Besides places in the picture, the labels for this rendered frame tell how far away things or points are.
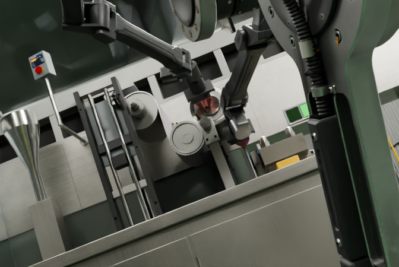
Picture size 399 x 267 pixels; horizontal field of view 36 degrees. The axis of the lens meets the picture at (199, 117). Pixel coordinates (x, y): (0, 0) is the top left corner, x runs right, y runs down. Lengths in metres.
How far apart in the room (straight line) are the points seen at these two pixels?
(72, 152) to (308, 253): 1.19
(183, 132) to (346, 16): 1.67
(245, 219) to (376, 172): 1.27
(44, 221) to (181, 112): 0.71
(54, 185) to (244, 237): 1.05
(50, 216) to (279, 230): 0.90
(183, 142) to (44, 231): 0.61
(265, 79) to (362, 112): 1.98
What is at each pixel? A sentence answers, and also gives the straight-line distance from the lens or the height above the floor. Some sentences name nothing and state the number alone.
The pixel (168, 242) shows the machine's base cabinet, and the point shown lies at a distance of 1.88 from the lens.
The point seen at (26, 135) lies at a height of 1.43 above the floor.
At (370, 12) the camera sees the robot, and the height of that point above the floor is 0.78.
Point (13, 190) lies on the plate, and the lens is 2.71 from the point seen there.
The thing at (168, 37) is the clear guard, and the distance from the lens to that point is 2.67.
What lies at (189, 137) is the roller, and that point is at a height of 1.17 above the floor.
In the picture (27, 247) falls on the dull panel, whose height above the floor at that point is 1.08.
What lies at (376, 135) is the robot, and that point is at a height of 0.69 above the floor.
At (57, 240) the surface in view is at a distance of 2.32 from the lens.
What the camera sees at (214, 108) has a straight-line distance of 2.18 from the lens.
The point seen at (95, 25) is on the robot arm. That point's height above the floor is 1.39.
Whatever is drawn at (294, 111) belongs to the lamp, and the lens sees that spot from 2.52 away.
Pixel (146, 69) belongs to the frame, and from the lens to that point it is 2.65.
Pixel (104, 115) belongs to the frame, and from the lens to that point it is 2.18.
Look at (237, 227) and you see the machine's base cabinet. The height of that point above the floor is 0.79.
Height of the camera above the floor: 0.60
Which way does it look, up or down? 16 degrees up
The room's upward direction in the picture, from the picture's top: 21 degrees counter-clockwise
